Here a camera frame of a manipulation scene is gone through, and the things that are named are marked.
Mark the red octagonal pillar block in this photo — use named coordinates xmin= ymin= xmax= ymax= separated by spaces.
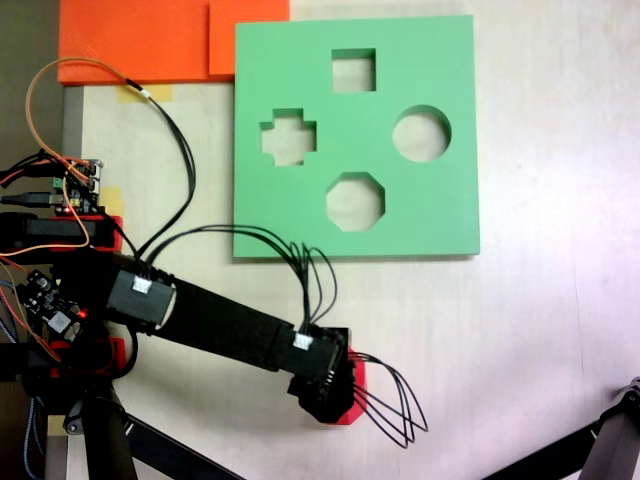
xmin=319 ymin=346 xmax=372 ymax=427

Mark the orange foam block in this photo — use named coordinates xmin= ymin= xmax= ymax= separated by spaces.
xmin=57 ymin=0 xmax=291 ymax=85

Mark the green shape-sorting board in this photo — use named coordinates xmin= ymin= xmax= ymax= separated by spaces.
xmin=232 ymin=14 xmax=482 ymax=261

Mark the black tripod leg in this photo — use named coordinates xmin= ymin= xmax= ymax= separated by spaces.
xmin=62 ymin=387 xmax=141 ymax=480
xmin=577 ymin=375 xmax=640 ymax=480

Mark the black power converter board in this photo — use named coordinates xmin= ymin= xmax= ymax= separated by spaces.
xmin=23 ymin=268 xmax=87 ymax=344

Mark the motor controller circuit board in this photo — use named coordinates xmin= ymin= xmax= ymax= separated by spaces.
xmin=49 ymin=158 xmax=106 ymax=214

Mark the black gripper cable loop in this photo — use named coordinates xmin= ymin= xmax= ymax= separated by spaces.
xmin=349 ymin=351 xmax=430 ymax=449

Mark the black forearm cable loop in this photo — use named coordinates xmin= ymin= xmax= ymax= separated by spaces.
xmin=147 ymin=224 xmax=340 ymax=339

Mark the red printed base mount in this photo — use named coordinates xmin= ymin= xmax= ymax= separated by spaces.
xmin=47 ymin=214 xmax=126 ymax=377

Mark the long black cable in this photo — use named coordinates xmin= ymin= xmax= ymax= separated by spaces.
xmin=124 ymin=77 xmax=197 ymax=264

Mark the blue braided cable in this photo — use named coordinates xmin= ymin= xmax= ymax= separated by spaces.
xmin=23 ymin=394 xmax=41 ymax=479

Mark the black USB cable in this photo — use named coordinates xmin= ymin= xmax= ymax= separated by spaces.
xmin=0 ymin=192 xmax=66 ymax=207

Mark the thin orange wire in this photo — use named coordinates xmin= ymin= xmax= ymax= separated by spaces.
xmin=25 ymin=57 xmax=132 ymax=174

